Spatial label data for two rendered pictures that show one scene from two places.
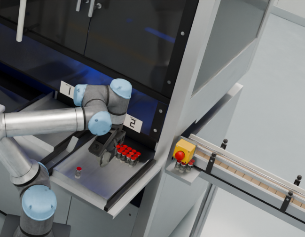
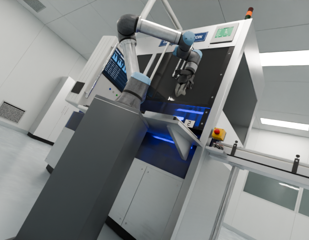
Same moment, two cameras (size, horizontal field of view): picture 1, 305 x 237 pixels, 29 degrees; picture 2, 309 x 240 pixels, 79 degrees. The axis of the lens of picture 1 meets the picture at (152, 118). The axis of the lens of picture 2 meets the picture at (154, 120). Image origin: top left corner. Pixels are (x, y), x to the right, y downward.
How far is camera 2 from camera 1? 1.99 m
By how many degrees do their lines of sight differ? 51
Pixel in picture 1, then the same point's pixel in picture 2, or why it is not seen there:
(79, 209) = (142, 189)
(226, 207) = not seen: outside the picture
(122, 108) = (196, 59)
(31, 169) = not seen: hidden behind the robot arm
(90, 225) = (147, 201)
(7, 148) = (134, 57)
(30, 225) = (131, 83)
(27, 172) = not seen: hidden behind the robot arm
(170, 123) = (212, 117)
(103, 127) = (191, 35)
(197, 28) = (229, 70)
